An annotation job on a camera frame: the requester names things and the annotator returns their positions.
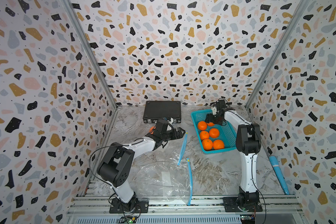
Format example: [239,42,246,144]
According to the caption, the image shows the teal plastic basket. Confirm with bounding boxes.
[191,109,237,154]

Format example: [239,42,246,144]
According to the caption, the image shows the orange fruit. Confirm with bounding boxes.
[202,139,213,151]
[199,131,210,141]
[213,140,225,150]

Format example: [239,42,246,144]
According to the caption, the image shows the clear zip-top bag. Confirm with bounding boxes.
[133,160,193,206]
[134,134,173,159]

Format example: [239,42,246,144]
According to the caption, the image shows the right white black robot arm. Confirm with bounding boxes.
[205,99,263,212]

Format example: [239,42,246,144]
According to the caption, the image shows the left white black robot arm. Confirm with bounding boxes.
[92,119,186,214]

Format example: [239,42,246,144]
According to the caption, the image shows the black hard case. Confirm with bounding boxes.
[143,101,182,123]

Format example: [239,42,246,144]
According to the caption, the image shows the green circuit board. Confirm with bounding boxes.
[119,216,137,224]

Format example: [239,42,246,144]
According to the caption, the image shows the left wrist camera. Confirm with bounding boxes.
[164,117,174,125]

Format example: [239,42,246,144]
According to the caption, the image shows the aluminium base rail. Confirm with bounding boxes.
[65,195,308,224]

